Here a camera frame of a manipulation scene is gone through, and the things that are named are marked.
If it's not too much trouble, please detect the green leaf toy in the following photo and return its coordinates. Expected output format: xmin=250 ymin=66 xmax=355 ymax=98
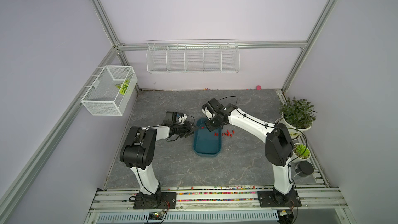
xmin=116 ymin=79 xmax=130 ymax=95

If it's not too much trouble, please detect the large potted green plant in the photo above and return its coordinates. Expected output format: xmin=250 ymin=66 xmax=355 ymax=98
xmin=275 ymin=97 xmax=317 ymax=140

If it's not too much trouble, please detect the teal plastic storage box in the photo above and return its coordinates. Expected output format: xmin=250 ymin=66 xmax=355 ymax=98
xmin=193 ymin=118 xmax=222 ymax=158

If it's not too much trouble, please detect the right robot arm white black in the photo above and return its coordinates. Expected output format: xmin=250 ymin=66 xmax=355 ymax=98
xmin=202 ymin=98 xmax=294 ymax=196

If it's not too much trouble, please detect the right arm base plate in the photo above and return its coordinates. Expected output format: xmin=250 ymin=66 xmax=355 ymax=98
xmin=257 ymin=188 xmax=302 ymax=208

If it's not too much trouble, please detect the white ventilation grille strip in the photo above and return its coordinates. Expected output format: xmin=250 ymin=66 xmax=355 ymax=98
xmin=94 ymin=210 xmax=279 ymax=224

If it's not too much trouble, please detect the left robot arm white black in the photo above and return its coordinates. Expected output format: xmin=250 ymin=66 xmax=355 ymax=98
xmin=120 ymin=121 xmax=198 ymax=197

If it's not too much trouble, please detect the long white wire wall basket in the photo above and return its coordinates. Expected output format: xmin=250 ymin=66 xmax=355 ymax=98
xmin=146 ymin=39 xmax=240 ymax=73

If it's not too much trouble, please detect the small potted succulent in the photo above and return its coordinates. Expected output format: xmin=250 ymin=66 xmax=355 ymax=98
xmin=292 ymin=143 xmax=311 ymax=163

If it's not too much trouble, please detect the white wire cube basket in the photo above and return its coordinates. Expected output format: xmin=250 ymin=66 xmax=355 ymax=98
xmin=80 ymin=65 xmax=137 ymax=116

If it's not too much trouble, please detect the black cylinder weight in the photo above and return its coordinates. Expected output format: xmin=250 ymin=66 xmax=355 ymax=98
xmin=294 ymin=161 xmax=314 ymax=177

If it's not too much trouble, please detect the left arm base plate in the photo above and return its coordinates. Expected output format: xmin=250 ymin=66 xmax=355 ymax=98
xmin=133 ymin=192 xmax=177 ymax=209

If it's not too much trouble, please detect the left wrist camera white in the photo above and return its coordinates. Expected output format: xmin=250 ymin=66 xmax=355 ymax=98
xmin=163 ymin=112 xmax=187 ymax=125

